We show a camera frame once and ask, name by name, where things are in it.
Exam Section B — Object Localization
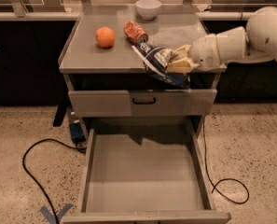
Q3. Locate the blue tape cross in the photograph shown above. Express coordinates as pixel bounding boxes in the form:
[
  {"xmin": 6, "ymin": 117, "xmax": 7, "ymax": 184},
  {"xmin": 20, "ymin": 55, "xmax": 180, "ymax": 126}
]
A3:
[{"xmin": 40, "ymin": 203, "xmax": 73, "ymax": 224}]

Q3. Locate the white horizontal rail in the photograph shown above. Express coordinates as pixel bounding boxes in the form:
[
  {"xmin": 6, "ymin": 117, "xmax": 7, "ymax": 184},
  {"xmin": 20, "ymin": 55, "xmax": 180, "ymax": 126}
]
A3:
[{"xmin": 0, "ymin": 11, "xmax": 254, "ymax": 21}]

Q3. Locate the grey top drawer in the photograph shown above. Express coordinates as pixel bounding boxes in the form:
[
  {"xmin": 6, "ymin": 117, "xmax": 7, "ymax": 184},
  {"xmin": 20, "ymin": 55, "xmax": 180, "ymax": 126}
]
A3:
[{"xmin": 69, "ymin": 89, "xmax": 216, "ymax": 118}]

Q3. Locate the black cable right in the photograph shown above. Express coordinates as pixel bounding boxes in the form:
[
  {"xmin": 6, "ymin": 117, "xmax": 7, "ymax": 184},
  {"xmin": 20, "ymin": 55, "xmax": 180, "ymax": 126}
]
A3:
[{"xmin": 201, "ymin": 121, "xmax": 250, "ymax": 205}]

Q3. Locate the blue power box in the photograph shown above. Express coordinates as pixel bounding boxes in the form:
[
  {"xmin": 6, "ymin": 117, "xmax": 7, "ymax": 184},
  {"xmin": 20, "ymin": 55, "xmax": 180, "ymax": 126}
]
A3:
[{"xmin": 69, "ymin": 120, "xmax": 86, "ymax": 144}]

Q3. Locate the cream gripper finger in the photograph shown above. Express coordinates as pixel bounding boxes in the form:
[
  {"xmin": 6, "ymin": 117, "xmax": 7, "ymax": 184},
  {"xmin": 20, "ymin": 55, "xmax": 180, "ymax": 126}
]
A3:
[
  {"xmin": 175, "ymin": 45, "xmax": 190, "ymax": 58},
  {"xmin": 167, "ymin": 58, "xmax": 199, "ymax": 74}
]

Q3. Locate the black drawer handle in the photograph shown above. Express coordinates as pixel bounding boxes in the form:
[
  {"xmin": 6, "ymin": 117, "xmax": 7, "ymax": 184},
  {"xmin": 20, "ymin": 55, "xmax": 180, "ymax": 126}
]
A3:
[{"xmin": 132, "ymin": 97, "xmax": 157, "ymax": 105}]

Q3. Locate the crushed red soda can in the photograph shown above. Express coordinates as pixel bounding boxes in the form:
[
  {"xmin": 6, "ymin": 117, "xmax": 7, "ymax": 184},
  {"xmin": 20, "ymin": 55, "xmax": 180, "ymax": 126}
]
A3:
[{"xmin": 123, "ymin": 21, "xmax": 148, "ymax": 44}]

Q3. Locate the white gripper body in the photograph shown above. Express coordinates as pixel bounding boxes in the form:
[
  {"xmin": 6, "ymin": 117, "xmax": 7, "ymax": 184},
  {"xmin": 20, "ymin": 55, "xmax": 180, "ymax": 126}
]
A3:
[{"xmin": 188, "ymin": 34, "xmax": 221, "ymax": 68}]

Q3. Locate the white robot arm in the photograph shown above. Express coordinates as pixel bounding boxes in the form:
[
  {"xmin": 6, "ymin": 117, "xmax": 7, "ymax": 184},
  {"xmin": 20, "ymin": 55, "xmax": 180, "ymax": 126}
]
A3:
[{"xmin": 167, "ymin": 7, "xmax": 277, "ymax": 73}]

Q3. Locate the white bowl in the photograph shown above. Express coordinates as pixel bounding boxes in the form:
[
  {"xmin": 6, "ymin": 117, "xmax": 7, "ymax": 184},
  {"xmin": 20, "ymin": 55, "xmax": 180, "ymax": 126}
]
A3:
[{"xmin": 135, "ymin": 0, "xmax": 161, "ymax": 20}]

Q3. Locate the open grey middle drawer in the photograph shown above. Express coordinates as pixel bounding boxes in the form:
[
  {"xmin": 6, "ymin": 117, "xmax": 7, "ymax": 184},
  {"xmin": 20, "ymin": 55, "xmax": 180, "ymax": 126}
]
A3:
[{"xmin": 62, "ymin": 126, "xmax": 231, "ymax": 224}]

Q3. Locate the orange fruit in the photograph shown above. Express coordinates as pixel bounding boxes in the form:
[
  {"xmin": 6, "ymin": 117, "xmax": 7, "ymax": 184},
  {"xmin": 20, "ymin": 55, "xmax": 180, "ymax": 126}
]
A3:
[{"xmin": 95, "ymin": 27, "xmax": 116, "ymax": 49}]

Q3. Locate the grey drawer cabinet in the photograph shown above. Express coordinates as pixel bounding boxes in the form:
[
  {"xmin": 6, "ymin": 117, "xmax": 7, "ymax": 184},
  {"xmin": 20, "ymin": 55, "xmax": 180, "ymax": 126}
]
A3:
[{"xmin": 60, "ymin": 5, "xmax": 226, "ymax": 136}]

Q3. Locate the black cable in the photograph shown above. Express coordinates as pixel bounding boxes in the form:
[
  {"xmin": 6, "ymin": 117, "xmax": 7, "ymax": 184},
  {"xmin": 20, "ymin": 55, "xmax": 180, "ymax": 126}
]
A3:
[
  {"xmin": 21, "ymin": 138, "xmax": 88, "ymax": 224},
  {"xmin": 201, "ymin": 121, "xmax": 250, "ymax": 205}
]

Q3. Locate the blue chip bag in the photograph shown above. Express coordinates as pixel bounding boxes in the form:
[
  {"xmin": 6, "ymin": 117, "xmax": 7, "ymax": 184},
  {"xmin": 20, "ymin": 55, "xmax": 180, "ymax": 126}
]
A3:
[{"xmin": 132, "ymin": 43, "xmax": 189, "ymax": 89}]

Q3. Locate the black cable left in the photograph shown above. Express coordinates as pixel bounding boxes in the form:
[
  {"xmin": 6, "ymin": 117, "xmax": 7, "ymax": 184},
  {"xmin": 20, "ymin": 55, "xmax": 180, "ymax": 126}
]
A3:
[{"xmin": 21, "ymin": 138, "xmax": 88, "ymax": 224}]

